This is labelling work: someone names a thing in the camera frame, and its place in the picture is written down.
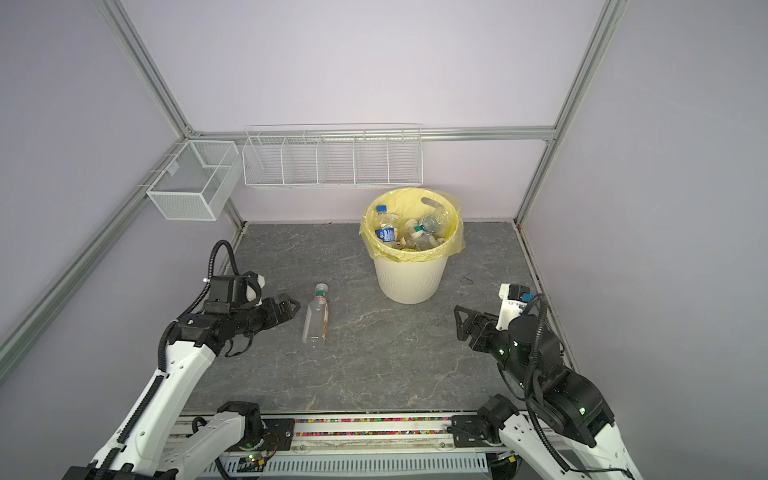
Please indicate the clear bottle red green label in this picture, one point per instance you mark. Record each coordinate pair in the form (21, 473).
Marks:
(316, 318)

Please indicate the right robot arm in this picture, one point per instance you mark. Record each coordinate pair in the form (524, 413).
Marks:
(567, 430)

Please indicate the long white wire basket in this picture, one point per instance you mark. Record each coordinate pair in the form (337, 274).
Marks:
(333, 155)

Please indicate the white plastic waste bin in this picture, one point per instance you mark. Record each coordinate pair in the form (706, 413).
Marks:
(410, 283)

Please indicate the clear bottle blue label cap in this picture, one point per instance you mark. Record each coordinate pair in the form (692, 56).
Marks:
(386, 225)

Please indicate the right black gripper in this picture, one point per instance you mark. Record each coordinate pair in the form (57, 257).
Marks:
(480, 319)

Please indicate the yellow plastic bin liner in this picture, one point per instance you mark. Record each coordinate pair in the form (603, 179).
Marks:
(407, 204)

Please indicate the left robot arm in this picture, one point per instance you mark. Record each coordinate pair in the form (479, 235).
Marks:
(186, 349)

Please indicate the clear bottle green neck label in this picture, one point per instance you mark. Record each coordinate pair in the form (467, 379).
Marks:
(419, 239)

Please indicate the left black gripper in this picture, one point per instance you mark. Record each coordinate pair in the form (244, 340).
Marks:
(272, 316)

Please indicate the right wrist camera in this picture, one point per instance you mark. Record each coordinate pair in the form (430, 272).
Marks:
(514, 299)

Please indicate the blue label bottle white cap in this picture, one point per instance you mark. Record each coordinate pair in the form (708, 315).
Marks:
(435, 222)

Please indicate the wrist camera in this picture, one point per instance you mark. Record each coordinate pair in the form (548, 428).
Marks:
(253, 285)
(514, 299)

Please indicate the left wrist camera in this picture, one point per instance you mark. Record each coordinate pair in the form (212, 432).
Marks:
(253, 285)

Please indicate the small white mesh basket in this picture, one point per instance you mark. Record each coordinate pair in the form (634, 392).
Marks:
(198, 181)

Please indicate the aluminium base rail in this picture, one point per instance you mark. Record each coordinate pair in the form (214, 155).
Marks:
(394, 445)

